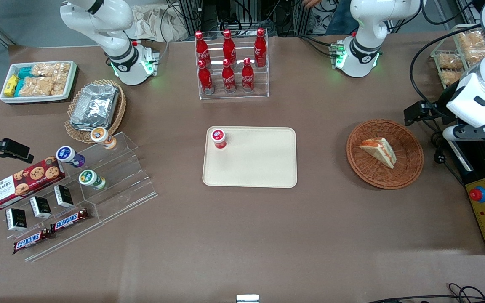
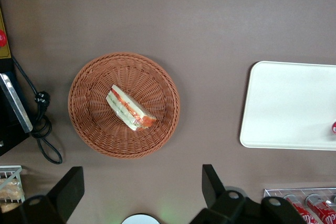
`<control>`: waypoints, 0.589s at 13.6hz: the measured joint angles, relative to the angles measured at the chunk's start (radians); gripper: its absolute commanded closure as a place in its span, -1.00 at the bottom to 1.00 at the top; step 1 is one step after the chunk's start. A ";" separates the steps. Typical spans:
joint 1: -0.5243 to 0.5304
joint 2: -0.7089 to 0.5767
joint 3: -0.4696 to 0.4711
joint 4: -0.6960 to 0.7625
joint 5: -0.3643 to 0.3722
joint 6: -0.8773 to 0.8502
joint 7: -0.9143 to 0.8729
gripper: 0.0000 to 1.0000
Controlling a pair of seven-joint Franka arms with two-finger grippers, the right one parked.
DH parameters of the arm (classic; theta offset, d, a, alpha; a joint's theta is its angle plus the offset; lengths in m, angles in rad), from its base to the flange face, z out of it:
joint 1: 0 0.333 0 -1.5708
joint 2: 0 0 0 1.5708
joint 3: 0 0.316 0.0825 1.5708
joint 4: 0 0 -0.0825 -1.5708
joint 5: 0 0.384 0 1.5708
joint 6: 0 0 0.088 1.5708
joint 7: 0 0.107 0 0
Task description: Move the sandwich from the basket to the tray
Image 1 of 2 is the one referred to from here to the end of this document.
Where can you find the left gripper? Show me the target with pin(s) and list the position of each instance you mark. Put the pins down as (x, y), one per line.
(438, 108)

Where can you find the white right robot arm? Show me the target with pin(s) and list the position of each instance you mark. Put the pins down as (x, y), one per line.
(118, 40)

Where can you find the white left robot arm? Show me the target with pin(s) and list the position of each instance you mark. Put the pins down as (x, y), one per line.
(362, 46)

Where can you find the round brown wicker basket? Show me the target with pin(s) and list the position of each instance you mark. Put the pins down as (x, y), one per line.
(406, 143)

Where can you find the triangular wrapped sandwich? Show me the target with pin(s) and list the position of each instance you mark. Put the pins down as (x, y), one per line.
(379, 151)

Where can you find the oval wicker basket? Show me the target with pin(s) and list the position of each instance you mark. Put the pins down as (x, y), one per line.
(118, 111)

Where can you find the beige plastic tray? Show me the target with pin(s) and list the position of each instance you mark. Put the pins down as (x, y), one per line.
(259, 162)

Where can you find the red Walkers cookie box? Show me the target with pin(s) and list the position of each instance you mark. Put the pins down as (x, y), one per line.
(21, 184)

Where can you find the clear pastry packet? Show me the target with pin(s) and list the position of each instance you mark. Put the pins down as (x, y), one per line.
(474, 46)
(451, 78)
(449, 61)

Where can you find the white rectangular snack bin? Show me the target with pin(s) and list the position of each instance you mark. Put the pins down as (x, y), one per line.
(3, 97)

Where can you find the blue gum jar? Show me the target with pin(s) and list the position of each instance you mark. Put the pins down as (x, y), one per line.
(69, 155)

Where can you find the yellow snack packet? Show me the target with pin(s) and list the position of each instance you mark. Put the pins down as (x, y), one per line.
(11, 85)

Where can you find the teal snack packet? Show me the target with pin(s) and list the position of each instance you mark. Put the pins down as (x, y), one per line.
(25, 73)
(19, 87)

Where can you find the small black box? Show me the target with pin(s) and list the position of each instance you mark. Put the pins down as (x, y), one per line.
(63, 196)
(40, 207)
(16, 219)

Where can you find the clear rice cracker packet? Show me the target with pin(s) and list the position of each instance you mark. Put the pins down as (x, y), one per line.
(51, 69)
(42, 87)

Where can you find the black equipment base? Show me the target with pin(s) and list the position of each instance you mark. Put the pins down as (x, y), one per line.
(484, 162)

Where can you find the green gum jar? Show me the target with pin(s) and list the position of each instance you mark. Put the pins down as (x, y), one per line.
(91, 179)

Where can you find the Snickers bar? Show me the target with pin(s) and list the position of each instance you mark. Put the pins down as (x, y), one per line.
(32, 240)
(69, 219)

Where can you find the orange gum jar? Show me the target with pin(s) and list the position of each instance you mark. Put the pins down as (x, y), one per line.
(101, 136)

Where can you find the stack of foil trays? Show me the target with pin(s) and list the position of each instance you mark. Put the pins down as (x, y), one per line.
(94, 107)

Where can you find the clear acrylic step stand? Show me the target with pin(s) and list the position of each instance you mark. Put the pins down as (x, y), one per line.
(120, 181)

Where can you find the person in blue jeans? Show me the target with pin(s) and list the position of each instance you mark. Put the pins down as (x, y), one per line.
(339, 19)

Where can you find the clear acrylic bottle rack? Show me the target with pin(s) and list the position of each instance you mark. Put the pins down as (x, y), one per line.
(259, 82)

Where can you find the red cola bottle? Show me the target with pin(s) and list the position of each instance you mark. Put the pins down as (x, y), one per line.
(260, 48)
(228, 78)
(202, 48)
(229, 46)
(247, 77)
(205, 80)

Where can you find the white crumpled cloth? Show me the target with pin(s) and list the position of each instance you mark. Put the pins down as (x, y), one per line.
(158, 21)

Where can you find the red gum jar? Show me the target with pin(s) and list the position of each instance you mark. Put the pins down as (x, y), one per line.
(219, 138)

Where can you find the dark equipment rack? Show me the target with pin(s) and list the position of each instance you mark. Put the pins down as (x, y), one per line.
(225, 12)

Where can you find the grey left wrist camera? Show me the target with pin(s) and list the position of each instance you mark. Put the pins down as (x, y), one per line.
(476, 131)

